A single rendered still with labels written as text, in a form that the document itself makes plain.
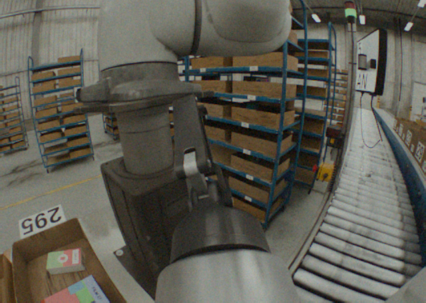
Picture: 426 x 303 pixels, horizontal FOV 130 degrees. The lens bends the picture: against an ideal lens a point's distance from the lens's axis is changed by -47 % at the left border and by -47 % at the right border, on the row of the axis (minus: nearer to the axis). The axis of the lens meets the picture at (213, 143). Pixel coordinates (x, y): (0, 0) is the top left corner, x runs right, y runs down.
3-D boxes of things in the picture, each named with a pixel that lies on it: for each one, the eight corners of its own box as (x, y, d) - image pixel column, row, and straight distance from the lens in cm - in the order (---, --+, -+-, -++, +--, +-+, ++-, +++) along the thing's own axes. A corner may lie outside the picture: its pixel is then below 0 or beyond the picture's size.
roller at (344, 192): (333, 192, 106) (331, 197, 110) (415, 219, 116) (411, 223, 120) (335, 184, 109) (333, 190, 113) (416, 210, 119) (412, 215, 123)
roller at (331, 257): (306, 246, 76) (310, 238, 73) (417, 286, 90) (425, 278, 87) (301, 255, 73) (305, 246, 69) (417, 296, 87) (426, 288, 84)
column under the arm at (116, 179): (113, 254, 68) (78, 162, 49) (171, 219, 75) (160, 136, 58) (164, 310, 54) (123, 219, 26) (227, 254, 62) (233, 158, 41)
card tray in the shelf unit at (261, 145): (230, 143, 152) (230, 131, 149) (250, 135, 176) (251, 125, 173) (275, 156, 133) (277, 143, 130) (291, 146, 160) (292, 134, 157)
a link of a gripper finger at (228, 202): (194, 218, 19) (190, 217, 17) (174, 120, 22) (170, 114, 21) (235, 207, 18) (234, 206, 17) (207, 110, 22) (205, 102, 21)
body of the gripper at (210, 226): (144, 254, 12) (164, 174, 19) (194, 299, 19) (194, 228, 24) (269, 228, 11) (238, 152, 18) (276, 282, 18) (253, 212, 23)
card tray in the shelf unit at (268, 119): (230, 118, 149) (231, 106, 147) (253, 114, 172) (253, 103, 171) (275, 128, 126) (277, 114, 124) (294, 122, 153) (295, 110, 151)
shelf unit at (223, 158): (189, 194, 218) (184, 8, 193) (217, 179, 246) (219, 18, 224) (263, 238, 171) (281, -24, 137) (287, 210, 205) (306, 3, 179)
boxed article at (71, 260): (52, 259, 76) (48, 252, 73) (84, 254, 71) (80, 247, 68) (51, 275, 72) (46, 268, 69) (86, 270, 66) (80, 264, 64)
